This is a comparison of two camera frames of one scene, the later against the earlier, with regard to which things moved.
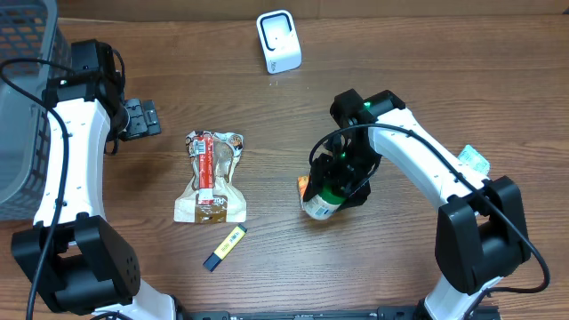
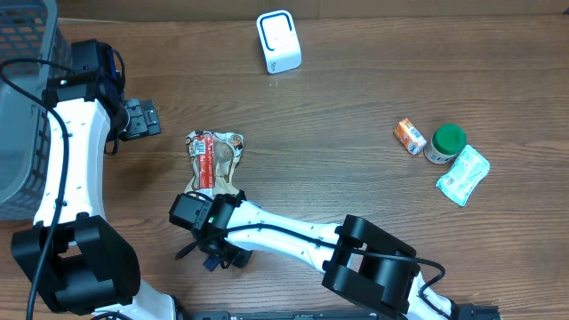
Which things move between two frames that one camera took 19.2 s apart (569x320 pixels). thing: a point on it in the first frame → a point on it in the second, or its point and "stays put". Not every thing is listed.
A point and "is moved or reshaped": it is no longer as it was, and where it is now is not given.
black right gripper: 325,174 → 240,255
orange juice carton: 302,182 is moved or reshaped
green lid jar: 322,206 → 446,142
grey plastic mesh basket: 28,28 stays put
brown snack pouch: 212,196 stays put
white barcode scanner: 279,41 stays put
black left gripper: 142,117 stays put
